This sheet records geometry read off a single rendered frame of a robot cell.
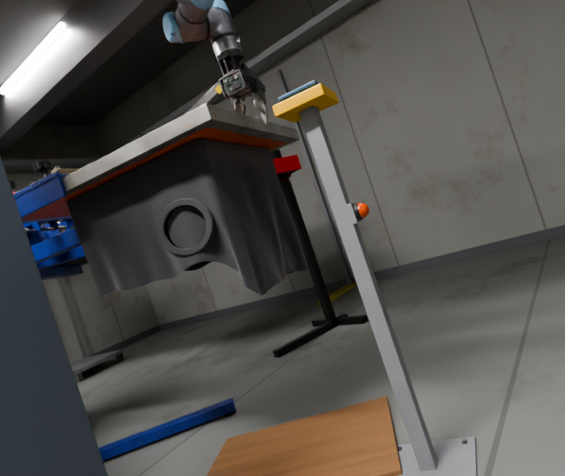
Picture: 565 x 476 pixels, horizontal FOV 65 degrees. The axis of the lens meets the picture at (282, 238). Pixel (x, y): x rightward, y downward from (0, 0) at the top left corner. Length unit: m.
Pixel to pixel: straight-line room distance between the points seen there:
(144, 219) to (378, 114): 3.13
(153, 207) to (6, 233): 0.41
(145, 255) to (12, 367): 0.51
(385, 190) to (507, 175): 0.99
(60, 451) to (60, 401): 0.08
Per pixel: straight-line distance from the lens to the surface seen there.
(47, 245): 1.82
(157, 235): 1.23
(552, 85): 3.86
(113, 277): 1.37
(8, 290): 0.92
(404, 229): 4.09
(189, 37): 1.33
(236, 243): 1.13
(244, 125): 1.19
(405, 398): 1.17
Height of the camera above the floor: 0.64
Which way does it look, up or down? level
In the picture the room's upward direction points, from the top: 19 degrees counter-clockwise
